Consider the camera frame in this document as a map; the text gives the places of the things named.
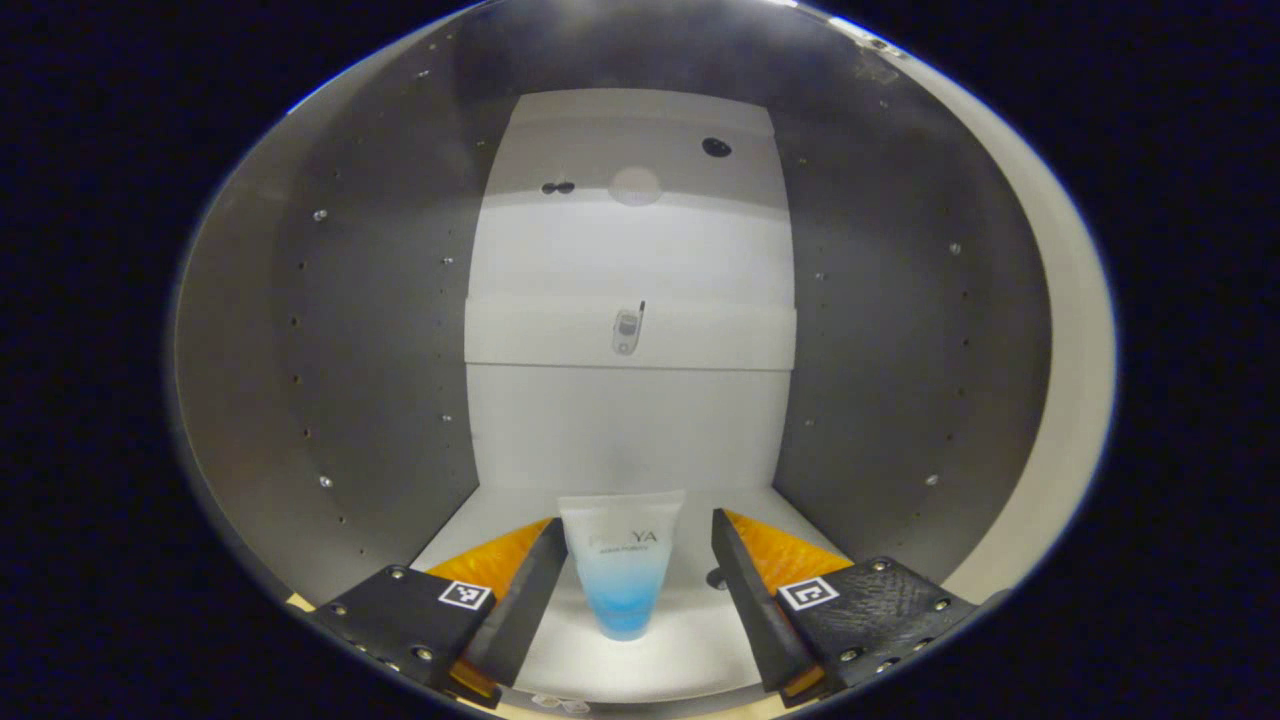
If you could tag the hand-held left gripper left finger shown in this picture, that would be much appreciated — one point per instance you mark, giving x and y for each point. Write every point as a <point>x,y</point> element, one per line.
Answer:
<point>525,610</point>

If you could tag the white and blue bottle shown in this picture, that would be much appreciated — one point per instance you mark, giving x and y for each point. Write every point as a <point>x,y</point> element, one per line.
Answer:
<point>622,590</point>

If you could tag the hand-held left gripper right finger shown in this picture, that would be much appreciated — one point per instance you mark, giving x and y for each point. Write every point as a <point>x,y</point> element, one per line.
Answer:
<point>755,610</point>

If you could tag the grey cabinet door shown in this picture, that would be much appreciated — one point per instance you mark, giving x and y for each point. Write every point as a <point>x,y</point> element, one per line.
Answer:
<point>1070,380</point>

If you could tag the white cabinet shelf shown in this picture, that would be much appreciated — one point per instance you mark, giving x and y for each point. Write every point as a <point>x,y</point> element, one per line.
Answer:
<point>700,335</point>

